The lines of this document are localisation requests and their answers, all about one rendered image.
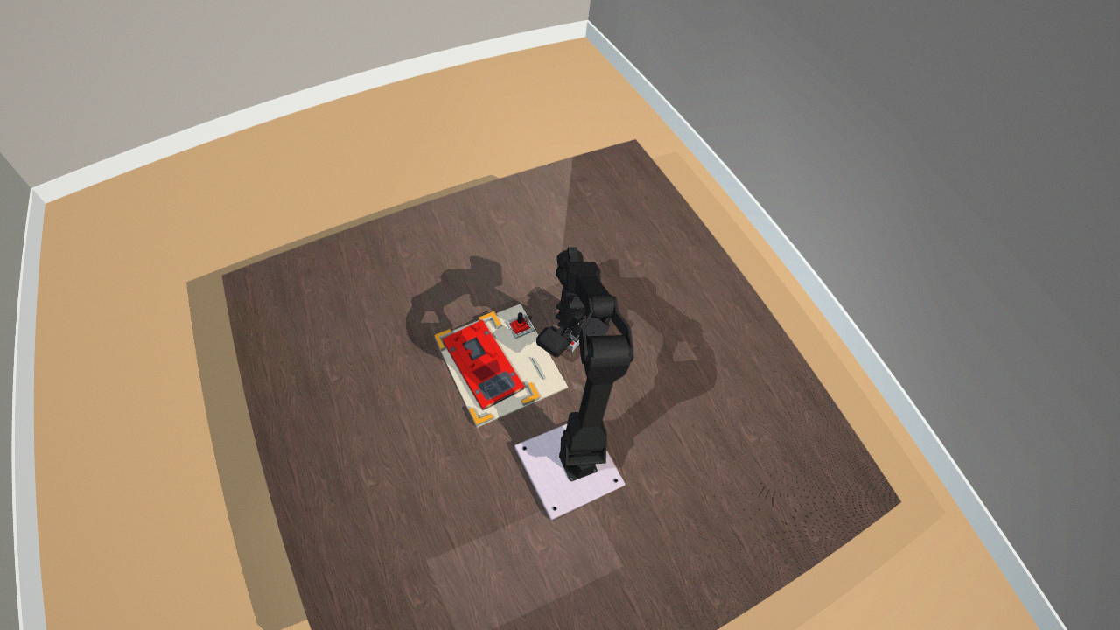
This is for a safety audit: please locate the red square block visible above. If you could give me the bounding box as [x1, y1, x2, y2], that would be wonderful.
[510, 312, 529, 334]

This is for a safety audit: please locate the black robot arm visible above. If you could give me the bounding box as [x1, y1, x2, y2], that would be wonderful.
[556, 247, 634, 482]

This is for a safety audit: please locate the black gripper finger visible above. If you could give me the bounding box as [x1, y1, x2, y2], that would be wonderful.
[551, 326, 573, 348]

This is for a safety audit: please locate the cream flat rectangular slab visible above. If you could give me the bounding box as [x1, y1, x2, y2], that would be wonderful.
[433, 304, 568, 428]

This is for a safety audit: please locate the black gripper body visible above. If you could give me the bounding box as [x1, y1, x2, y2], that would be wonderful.
[536, 302, 585, 356]

